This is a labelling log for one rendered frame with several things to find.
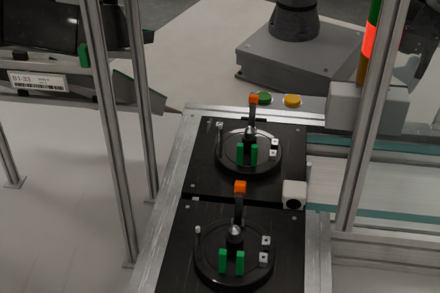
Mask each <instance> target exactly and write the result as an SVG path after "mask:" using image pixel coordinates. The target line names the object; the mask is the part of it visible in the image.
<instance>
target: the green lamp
mask: <svg viewBox="0 0 440 293"><path fill-rule="evenodd" d="M381 2H382V0H371V4H370V8H369V14H368V18H367V19H368V22H369V23H370V24H371V25H372V26H375V27H376V24H377V21H378V15H379V12H380V6H381Z"/></svg>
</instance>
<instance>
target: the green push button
mask: <svg viewBox="0 0 440 293"><path fill-rule="evenodd" d="M256 95H259V101H258V103H259V104H268V103H270V102H271V100H272V96H271V95H270V94H269V93H268V92H259V93H257V94H256Z"/></svg>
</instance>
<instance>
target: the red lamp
mask: <svg viewBox="0 0 440 293"><path fill-rule="evenodd" d="M375 29H376V27H375V26H372V25H371V24H370V23H369V22H368V20H367V24H366V28H365V34H364V38H363V44H362V47H361V51H362V53H363V54H364V55H365V56H366V57H368V58H369V57H370V54H371V48H372V45H373V39H374V36H375Z"/></svg>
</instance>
